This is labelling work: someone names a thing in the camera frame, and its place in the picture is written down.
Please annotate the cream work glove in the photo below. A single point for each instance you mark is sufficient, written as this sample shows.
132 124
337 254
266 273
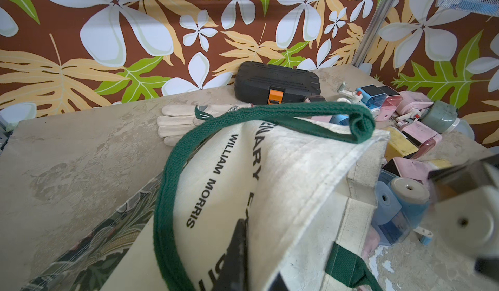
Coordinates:
176 120

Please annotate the pink electric pencil sharpener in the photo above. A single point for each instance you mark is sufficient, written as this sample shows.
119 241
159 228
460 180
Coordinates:
371 243

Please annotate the small yellow sharpener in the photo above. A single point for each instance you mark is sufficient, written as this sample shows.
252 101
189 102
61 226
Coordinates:
467 211

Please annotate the cream tote bag green handles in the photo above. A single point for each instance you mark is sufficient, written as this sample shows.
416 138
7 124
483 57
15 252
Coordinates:
305 189

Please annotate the blue electric pencil sharpener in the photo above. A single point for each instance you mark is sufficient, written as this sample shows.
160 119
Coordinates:
388 218

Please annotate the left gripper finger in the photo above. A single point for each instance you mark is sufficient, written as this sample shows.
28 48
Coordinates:
234 273

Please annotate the black hard case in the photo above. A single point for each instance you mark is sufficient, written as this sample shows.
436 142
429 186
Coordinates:
262 84

